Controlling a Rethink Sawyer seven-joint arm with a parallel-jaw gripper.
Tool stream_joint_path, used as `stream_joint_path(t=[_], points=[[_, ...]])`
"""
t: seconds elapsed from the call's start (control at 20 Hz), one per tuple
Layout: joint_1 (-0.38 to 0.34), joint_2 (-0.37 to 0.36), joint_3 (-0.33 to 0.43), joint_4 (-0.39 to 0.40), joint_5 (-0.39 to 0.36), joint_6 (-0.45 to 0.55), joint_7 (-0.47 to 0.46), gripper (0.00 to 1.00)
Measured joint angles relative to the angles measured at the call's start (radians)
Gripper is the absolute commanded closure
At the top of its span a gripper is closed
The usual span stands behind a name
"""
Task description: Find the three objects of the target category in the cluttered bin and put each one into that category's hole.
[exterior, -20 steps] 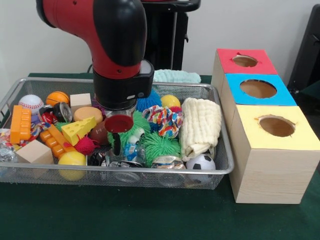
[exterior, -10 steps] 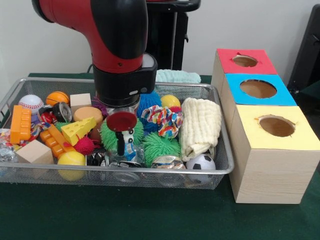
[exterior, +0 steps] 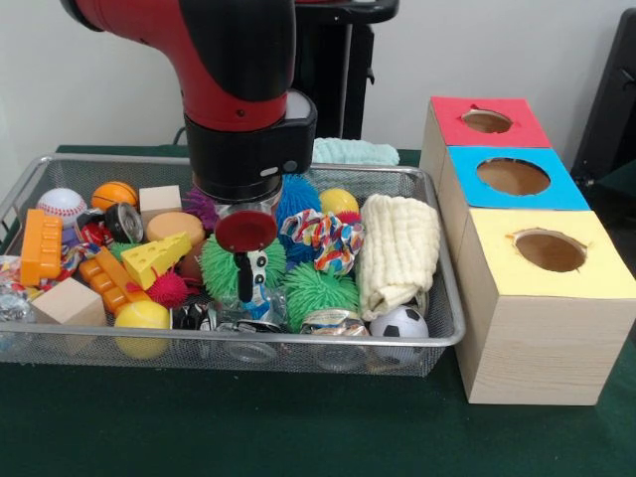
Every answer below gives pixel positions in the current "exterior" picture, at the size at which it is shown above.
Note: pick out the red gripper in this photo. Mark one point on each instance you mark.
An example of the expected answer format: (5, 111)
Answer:
(246, 231)

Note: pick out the multicoloured patterned cloth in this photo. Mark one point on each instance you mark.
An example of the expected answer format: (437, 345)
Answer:
(323, 238)

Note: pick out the yellow toy cheese wedge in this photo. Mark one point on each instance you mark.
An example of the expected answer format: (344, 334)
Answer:
(156, 260)

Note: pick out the cream waffle cloth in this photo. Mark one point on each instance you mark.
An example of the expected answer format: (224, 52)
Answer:
(397, 256)

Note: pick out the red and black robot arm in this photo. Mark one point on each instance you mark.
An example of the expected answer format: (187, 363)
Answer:
(238, 99)

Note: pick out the clear mesh bin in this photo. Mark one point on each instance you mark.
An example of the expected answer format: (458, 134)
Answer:
(248, 354)

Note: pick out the wooden box with three holes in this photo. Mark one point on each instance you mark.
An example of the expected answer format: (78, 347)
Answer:
(542, 328)

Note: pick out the green spiky ball with face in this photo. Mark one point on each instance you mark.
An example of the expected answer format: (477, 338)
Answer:
(221, 268)

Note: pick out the yellow tennis ball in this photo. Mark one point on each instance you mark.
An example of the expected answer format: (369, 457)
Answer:
(142, 318)

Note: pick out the dark green tablecloth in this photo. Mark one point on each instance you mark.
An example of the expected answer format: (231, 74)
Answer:
(298, 427)

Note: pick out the small soccer ball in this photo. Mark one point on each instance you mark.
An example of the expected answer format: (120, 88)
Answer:
(399, 323)

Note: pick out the mint green cloth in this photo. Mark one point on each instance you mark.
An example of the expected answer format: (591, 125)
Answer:
(353, 151)

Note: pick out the plain wooden cube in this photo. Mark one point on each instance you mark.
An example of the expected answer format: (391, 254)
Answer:
(68, 303)

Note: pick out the white baseball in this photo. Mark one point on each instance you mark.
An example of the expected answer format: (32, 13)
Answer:
(62, 204)

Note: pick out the orange toy building block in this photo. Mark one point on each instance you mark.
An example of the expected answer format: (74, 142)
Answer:
(40, 246)

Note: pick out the black chair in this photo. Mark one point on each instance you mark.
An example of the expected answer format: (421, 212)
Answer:
(614, 109)

